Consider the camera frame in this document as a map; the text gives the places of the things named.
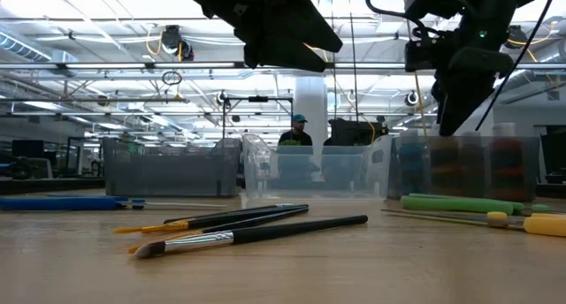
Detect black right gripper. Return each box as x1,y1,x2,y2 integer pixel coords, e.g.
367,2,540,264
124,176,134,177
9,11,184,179
431,46,516,137

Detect blue paint bottle white cap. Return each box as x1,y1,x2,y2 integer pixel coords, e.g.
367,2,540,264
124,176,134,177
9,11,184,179
399,129,425,197

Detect red paint bottle white cap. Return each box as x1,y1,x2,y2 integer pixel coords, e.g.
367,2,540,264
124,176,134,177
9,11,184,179
489,122,524,199

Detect green handled scissors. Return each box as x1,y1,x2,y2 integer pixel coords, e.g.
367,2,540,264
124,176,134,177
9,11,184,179
400,192,566,217

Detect yellow handled scissors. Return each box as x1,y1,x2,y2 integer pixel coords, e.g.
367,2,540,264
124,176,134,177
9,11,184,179
380,208,566,239

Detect black paintbrush gold ferrule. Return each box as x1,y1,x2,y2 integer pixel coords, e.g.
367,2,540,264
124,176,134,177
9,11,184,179
127,209,310,255
113,204,310,234

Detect thick black paintbrush silver ferrule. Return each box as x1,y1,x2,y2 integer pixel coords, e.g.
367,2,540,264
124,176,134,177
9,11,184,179
132,214,369,260

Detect thin black paintbrush silver ferrule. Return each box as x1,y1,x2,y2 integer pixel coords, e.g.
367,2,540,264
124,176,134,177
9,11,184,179
163,201,296,225

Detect blue handled scissors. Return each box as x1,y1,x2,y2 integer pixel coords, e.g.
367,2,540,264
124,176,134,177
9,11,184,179
0,194,229,212

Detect white building column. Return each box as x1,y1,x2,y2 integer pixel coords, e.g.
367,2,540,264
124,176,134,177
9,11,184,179
294,76,329,181

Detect grey plastic bin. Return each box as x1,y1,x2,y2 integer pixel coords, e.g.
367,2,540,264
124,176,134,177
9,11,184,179
386,134,541,203
103,137,243,198

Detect person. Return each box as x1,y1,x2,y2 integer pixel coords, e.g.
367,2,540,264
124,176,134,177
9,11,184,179
277,113,314,147

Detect black monitor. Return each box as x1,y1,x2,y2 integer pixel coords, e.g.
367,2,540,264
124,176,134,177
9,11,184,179
324,118,389,147
11,139,45,159

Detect clear plastic bin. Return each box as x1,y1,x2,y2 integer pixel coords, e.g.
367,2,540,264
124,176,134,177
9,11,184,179
241,133,394,200

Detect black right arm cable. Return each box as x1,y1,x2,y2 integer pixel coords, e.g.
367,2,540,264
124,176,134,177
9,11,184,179
475,0,559,133

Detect yellow cable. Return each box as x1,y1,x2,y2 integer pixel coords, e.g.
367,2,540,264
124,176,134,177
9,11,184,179
412,72,430,140

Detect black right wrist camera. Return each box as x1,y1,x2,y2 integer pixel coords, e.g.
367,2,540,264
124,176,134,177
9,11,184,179
404,37,440,73

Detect black power cable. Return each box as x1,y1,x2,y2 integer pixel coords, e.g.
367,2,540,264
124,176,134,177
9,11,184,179
347,0,360,122

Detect black right camera cable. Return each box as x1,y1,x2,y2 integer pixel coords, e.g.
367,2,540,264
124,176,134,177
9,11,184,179
364,0,432,42

